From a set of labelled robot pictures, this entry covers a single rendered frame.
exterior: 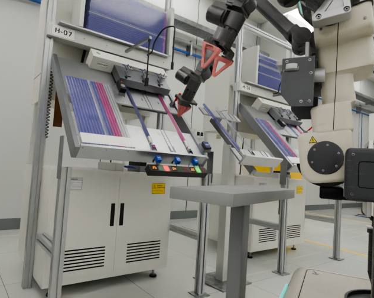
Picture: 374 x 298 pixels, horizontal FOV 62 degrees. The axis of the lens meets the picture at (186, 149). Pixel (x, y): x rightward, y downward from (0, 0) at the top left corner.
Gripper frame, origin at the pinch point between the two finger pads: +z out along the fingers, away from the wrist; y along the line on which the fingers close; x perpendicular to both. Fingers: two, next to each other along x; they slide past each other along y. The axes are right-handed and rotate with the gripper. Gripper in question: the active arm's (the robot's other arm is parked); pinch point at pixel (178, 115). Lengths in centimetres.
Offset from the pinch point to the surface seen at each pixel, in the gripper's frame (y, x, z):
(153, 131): 5.3, -6.0, 14.6
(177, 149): -4.1, 6.1, 16.3
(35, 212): 50, -10, 74
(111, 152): 33.0, 11.5, 17.5
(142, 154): 18.1, 11.6, 16.9
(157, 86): -7.9, -41.4, 3.3
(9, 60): 51, -194, 69
